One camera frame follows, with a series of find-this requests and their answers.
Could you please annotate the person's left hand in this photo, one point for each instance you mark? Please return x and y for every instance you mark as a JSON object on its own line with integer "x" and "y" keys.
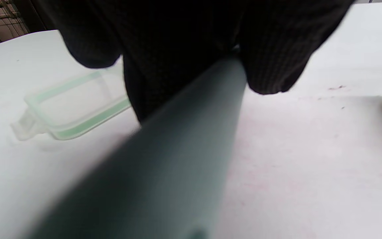
{"x": 177, "y": 39}

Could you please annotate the clear lid with green seal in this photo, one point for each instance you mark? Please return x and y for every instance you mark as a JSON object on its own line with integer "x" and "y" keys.
{"x": 78, "y": 113}

